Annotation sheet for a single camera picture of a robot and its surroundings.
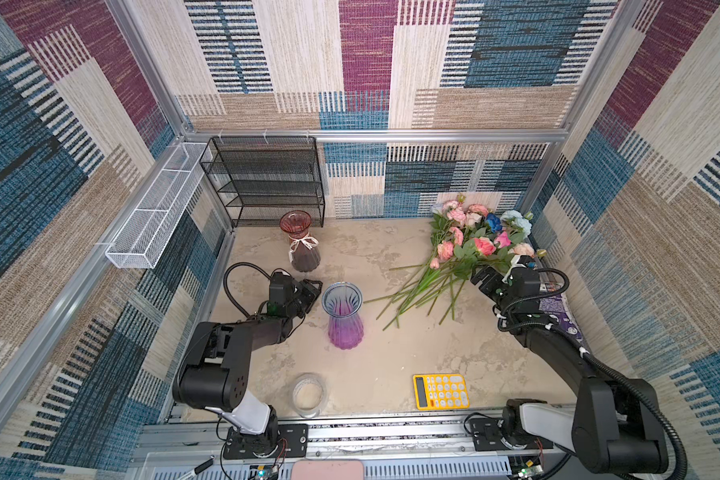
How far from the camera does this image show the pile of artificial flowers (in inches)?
39.7

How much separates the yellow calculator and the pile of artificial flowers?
18 centimetres

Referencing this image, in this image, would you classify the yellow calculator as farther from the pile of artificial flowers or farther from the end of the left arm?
the end of the left arm

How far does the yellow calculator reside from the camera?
2.60 ft
